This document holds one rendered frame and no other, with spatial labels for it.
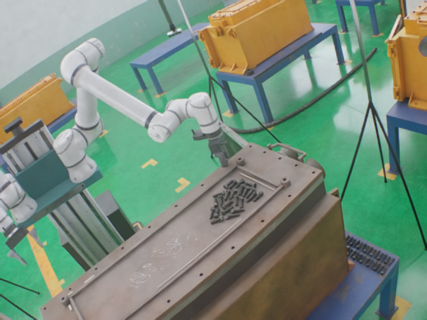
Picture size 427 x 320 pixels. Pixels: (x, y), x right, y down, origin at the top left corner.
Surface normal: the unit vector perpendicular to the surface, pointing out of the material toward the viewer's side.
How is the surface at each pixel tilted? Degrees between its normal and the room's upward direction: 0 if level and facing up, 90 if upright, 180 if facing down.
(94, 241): 90
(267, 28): 90
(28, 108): 90
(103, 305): 0
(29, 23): 90
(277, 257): 0
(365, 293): 0
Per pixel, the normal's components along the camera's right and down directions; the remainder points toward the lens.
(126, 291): -0.34, -0.76
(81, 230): 0.47, 0.37
